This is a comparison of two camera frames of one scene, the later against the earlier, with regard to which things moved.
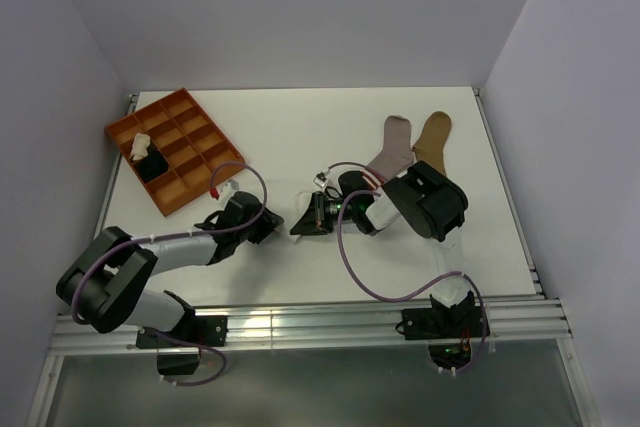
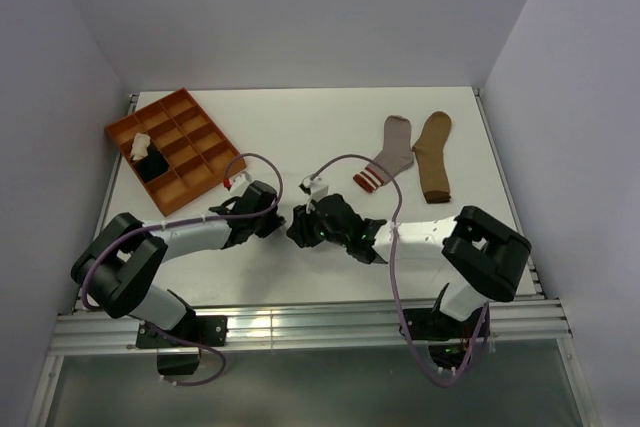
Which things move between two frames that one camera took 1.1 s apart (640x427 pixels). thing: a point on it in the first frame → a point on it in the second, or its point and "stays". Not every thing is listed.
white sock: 140,146 stays
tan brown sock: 429,148 stays
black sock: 152,165 stays
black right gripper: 315,221 → 300,230
